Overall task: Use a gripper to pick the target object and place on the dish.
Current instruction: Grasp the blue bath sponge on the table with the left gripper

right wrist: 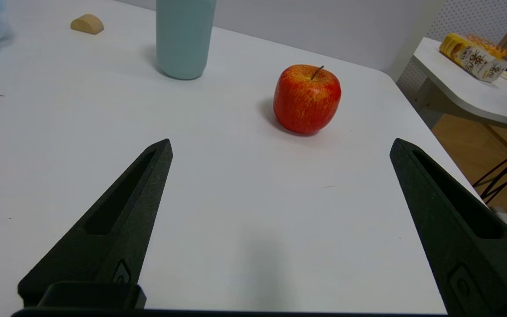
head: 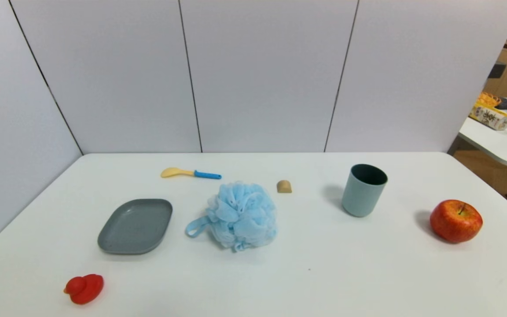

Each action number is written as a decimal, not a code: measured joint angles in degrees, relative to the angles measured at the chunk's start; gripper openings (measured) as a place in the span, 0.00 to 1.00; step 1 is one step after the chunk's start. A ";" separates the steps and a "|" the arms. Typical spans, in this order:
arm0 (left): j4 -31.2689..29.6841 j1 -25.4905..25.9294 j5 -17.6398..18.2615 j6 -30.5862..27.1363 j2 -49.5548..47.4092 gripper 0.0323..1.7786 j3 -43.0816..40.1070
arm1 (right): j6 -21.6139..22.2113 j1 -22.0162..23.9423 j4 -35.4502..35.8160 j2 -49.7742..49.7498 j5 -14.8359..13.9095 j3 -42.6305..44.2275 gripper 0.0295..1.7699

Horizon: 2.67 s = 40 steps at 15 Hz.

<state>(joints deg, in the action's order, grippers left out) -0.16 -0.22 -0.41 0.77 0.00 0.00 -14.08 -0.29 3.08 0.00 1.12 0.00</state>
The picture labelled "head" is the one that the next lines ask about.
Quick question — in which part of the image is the blue mesh bath loofah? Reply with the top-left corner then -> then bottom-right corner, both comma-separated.
185,181 -> 278,252

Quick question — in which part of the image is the grey plastic dish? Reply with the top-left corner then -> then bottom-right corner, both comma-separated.
97,199 -> 173,255

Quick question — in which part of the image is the grey-blue plastic cup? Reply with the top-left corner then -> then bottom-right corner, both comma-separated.
342,164 -> 388,217

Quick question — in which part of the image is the red apple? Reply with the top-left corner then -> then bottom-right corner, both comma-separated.
430,199 -> 484,244

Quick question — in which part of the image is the red rubber duck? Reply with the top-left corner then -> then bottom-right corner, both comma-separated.
63,274 -> 104,305

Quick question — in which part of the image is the printed cardboard box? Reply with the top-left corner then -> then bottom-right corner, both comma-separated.
470,102 -> 507,131

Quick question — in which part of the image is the yellow spoon blue handle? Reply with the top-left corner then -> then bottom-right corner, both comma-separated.
161,167 -> 222,180

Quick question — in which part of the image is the orange wire basket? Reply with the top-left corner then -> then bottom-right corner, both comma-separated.
478,92 -> 502,107

